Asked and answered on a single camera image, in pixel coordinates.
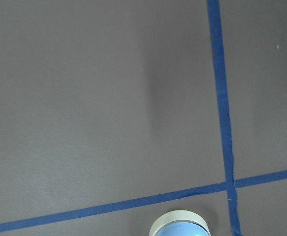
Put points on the blue cream call bell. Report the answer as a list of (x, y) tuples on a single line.
[(180, 223)]

